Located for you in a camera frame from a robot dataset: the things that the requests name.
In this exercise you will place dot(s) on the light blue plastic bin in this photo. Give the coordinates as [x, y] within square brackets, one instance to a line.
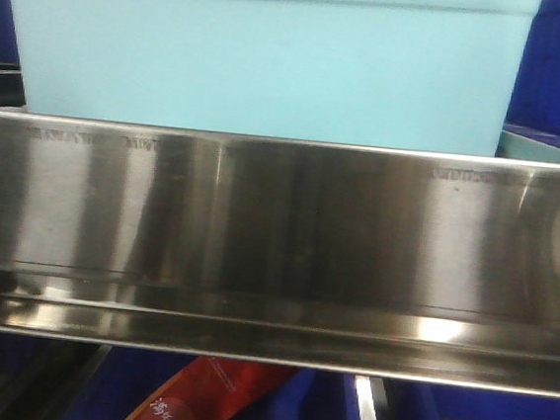
[433, 75]

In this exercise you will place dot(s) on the dark blue bin lower centre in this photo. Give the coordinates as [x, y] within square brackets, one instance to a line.
[127, 376]

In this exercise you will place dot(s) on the red snack package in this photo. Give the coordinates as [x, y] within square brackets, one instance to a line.
[211, 388]

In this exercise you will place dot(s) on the steel divider bar lower right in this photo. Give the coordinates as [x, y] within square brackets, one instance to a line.
[369, 394]

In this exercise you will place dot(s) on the steel divider bar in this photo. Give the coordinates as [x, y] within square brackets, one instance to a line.
[46, 383]
[369, 394]

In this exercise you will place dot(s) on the steel divider bar lower left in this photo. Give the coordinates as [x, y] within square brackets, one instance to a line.
[46, 383]

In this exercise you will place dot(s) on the stainless steel shelf rail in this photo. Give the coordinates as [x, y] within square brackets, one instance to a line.
[394, 263]

